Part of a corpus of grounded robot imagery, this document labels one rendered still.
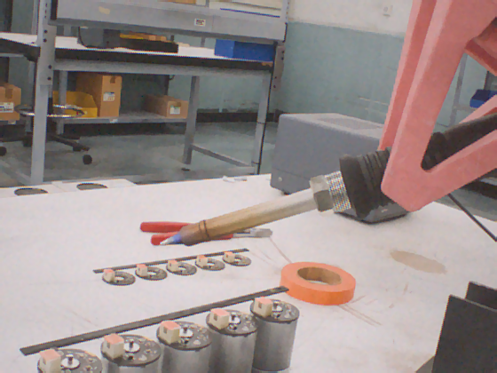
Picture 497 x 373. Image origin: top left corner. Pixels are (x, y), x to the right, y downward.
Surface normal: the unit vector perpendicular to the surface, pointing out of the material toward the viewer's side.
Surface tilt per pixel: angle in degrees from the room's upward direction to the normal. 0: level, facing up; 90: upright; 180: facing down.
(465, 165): 99
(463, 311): 90
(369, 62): 90
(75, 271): 0
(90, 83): 91
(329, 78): 90
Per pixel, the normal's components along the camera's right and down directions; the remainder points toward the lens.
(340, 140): -0.67, 0.10
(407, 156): -0.15, 0.37
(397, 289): 0.13, -0.96
